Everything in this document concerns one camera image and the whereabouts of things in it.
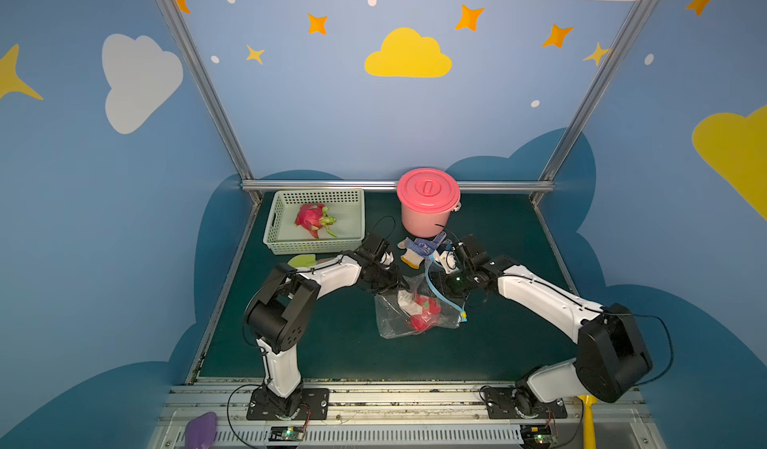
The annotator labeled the red dragon fruit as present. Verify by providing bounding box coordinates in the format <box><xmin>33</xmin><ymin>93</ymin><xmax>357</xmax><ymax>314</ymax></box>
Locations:
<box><xmin>295</xmin><ymin>203</ymin><xmax>337</xmax><ymax>239</ymax></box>
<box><xmin>405</xmin><ymin>294</ymin><xmax>441</xmax><ymax>332</ymax></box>

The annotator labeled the clear zip-top bag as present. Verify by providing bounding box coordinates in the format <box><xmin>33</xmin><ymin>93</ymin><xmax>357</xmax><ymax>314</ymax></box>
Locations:
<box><xmin>375</xmin><ymin>257</ymin><xmax>467</xmax><ymax>339</ymax></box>

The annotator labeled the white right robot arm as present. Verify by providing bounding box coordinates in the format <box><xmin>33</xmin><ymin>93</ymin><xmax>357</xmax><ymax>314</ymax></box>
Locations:
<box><xmin>435</xmin><ymin>235</ymin><xmax>653</xmax><ymax>418</ymax></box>

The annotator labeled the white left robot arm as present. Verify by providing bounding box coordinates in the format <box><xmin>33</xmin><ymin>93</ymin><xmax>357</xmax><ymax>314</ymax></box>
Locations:
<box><xmin>244</xmin><ymin>233</ymin><xmax>403</xmax><ymax>402</ymax></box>

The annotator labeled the pink plastic bucket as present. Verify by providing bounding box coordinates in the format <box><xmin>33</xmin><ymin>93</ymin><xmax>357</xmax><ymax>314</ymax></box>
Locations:
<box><xmin>401</xmin><ymin>201</ymin><xmax>461</xmax><ymax>238</ymax></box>

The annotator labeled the green garden trowel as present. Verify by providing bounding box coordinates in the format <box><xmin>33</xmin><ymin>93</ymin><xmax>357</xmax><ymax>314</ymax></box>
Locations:
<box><xmin>288</xmin><ymin>254</ymin><xmax>318</xmax><ymax>268</ymax></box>

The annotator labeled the pink bucket lid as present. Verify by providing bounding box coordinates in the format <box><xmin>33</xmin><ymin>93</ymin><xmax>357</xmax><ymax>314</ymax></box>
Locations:
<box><xmin>397</xmin><ymin>167</ymin><xmax>461</xmax><ymax>215</ymax></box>

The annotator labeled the green perforated plastic basket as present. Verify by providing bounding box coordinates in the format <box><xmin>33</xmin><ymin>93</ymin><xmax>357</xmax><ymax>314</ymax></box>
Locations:
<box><xmin>263</xmin><ymin>189</ymin><xmax>366</xmax><ymax>255</ymax></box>

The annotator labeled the purple plastic object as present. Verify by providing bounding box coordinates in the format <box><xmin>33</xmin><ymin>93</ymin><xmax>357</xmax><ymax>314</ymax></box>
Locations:
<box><xmin>184</xmin><ymin>412</ymin><xmax>217</xmax><ymax>449</ymax></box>

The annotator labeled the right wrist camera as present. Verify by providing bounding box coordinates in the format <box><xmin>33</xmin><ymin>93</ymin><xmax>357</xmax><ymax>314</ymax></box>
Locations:
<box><xmin>435</xmin><ymin>250</ymin><xmax>459</xmax><ymax>274</ymax></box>

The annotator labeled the aluminium frame back rail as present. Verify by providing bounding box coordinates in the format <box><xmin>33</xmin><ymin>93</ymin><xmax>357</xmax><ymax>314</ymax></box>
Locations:
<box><xmin>241</xmin><ymin>179</ymin><xmax>554</xmax><ymax>195</ymax></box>

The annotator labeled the aluminium frame rail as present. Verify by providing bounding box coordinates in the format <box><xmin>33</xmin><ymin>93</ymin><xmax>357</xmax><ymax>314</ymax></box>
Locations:
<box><xmin>241</xmin><ymin>179</ymin><xmax>554</xmax><ymax>195</ymax></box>
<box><xmin>184</xmin><ymin>203</ymin><xmax>261</xmax><ymax>385</ymax></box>
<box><xmin>529</xmin><ymin>193</ymin><xmax>581</xmax><ymax>296</ymax></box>

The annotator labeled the aluminium frame right rail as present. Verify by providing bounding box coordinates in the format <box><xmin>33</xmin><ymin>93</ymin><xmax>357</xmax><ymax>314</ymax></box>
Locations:
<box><xmin>529</xmin><ymin>193</ymin><xmax>581</xmax><ymax>296</ymax></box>

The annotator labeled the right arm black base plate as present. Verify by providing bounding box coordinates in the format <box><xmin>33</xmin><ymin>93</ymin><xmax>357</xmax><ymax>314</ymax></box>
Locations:
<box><xmin>479</xmin><ymin>385</ymin><xmax>567</xmax><ymax>419</ymax></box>

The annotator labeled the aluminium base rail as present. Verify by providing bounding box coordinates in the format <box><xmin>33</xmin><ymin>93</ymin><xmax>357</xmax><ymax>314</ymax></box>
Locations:
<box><xmin>148</xmin><ymin>377</ymin><xmax>665</xmax><ymax>448</ymax></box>

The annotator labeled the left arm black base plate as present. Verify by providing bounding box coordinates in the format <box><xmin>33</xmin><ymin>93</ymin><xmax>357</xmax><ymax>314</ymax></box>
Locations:
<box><xmin>246</xmin><ymin>386</ymin><xmax>330</xmax><ymax>421</ymax></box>

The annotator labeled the aluminium frame left rail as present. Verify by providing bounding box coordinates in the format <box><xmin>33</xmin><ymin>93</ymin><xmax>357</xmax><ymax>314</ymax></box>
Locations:
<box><xmin>184</xmin><ymin>203</ymin><xmax>261</xmax><ymax>385</ymax></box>

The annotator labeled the yellow handled tool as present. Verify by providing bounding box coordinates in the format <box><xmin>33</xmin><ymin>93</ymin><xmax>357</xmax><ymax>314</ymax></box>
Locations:
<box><xmin>578</xmin><ymin>395</ymin><xmax>597</xmax><ymax>449</ymax></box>

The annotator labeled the aluminium frame right post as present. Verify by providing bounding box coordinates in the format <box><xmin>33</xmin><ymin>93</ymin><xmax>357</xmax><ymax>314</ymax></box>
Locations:
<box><xmin>538</xmin><ymin>0</ymin><xmax>659</xmax><ymax>193</ymax></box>

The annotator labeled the aluminium frame post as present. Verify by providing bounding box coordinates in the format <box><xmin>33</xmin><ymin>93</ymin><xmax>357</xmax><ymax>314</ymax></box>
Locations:
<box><xmin>538</xmin><ymin>0</ymin><xmax>659</xmax><ymax>193</ymax></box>
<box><xmin>155</xmin><ymin>0</ymin><xmax>262</xmax><ymax>205</ymax></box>

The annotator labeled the aluminium frame left post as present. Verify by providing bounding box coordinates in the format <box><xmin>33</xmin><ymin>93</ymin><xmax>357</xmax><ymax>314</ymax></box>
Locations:
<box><xmin>155</xmin><ymin>0</ymin><xmax>262</xmax><ymax>205</ymax></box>

